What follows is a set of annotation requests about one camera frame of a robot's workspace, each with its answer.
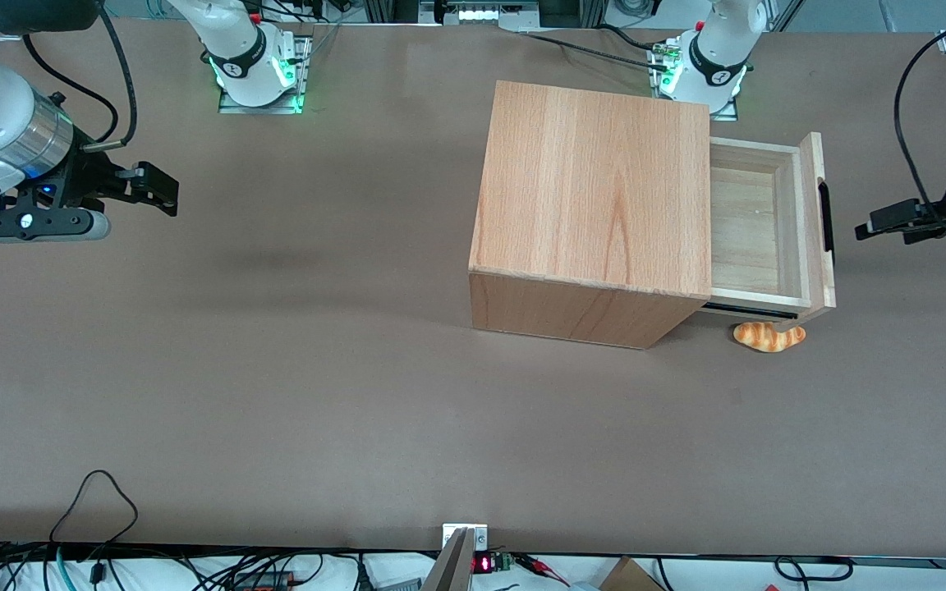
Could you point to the wooden board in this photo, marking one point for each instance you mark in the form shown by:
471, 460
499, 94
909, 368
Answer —
450, 570

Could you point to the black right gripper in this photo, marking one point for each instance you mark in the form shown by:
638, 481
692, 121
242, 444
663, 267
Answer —
85, 179

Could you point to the red test leads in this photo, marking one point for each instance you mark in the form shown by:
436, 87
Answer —
539, 565

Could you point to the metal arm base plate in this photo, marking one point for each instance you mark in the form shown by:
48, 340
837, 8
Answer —
302, 74
726, 111

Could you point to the light wooden drawer cabinet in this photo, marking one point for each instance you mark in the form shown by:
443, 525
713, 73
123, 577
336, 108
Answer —
596, 180

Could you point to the toy bread roll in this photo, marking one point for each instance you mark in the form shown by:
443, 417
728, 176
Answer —
764, 336

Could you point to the black orange device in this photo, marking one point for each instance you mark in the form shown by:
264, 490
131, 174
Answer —
264, 583

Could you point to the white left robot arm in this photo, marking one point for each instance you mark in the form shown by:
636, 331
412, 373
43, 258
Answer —
715, 49

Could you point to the brown cardboard piece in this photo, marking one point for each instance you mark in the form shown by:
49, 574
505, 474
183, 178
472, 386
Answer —
629, 577

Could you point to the silver camera mount bracket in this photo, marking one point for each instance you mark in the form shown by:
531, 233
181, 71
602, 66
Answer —
481, 538

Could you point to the red digit display module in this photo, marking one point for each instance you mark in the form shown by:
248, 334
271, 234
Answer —
485, 564

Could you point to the lit white power unit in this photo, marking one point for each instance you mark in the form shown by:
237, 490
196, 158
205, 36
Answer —
481, 14

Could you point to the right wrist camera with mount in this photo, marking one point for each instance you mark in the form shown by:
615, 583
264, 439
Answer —
29, 223

